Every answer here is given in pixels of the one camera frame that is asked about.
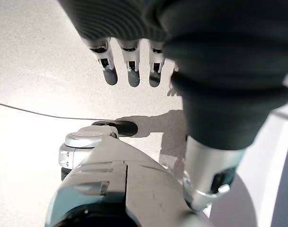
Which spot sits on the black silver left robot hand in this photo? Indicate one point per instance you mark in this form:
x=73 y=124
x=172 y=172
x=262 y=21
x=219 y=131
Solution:
x=205 y=35

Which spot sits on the black left robot foot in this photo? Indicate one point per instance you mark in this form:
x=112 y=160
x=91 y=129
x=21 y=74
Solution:
x=125 y=128

